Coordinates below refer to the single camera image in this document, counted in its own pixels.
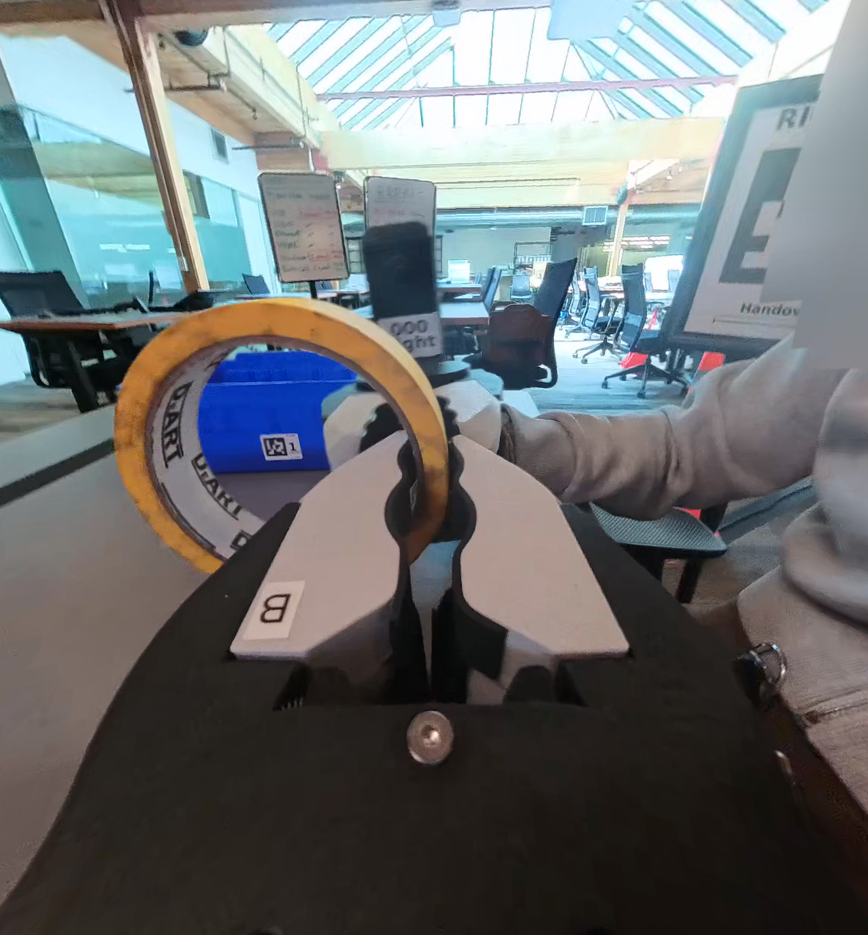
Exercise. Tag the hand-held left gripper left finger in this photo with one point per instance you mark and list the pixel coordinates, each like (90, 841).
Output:
(310, 577)

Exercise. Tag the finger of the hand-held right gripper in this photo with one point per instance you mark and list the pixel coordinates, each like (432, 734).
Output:
(343, 431)
(478, 413)

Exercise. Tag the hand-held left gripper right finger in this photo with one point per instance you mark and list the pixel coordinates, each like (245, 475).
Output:
(543, 577)

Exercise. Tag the blue plastic bin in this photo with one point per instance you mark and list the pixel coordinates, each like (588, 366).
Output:
(258, 402)

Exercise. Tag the yellow masking tape roll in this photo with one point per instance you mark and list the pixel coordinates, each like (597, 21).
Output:
(273, 314)

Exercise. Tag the wooden office desk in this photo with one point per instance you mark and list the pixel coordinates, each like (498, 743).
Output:
(463, 312)
(76, 321)

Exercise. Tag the brown padded chair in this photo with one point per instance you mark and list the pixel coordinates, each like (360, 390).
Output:
(518, 343)

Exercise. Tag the whiteboard on stand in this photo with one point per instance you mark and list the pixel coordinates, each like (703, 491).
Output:
(302, 226)
(397, 197)

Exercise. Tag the blue grey chair seat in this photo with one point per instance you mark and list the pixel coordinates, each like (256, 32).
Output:
(660, 529)

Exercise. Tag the black mesh office chair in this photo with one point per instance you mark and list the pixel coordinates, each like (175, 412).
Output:
(558, 285)
(635, 321)
(595, 307)

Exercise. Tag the orange traffic cone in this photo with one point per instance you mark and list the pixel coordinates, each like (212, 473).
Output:
(633, 360)
(711, 361)

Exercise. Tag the person's grey hoodie torso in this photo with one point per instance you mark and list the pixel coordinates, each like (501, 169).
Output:
(843, 584)

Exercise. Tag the white ceiling projector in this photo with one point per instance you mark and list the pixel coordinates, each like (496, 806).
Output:
(587, 18)

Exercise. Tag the framed black white marker poster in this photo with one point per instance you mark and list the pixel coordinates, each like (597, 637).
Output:
(741, 219)

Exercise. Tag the wooden support post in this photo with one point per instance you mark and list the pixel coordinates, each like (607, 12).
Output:
(164, 146)

